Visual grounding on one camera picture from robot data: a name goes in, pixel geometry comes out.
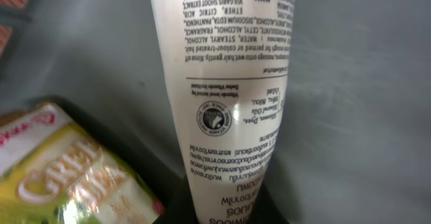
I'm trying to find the green tea packet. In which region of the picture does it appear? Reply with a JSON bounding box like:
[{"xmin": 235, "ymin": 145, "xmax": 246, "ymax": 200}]
[{"xmin": 1, "ymin": 102, "xmax": 165, "ymax": 224}]

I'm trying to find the grey plastic mesh basket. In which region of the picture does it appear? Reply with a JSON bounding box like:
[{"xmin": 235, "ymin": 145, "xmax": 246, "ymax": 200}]
[{"xmin": 1, "ymin": 0, "xmax": 430, "ymax": 223}]

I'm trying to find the white cosmetic tube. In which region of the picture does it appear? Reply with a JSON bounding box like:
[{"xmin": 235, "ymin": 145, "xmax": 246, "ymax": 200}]
[{"xmin": 152, "ymin": 0, "xmax": 295, "ymax": 223}]

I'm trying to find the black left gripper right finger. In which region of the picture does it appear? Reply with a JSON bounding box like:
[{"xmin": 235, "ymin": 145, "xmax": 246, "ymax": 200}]
[{"xmin": 256, "ymin": 184, "xmax": 289, "ymax": 224}]

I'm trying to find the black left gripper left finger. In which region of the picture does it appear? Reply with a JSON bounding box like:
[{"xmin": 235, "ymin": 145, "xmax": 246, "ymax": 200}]
[{"xmin": 154, "ymin": 177, "xmax": 199, "ymax": 224}]

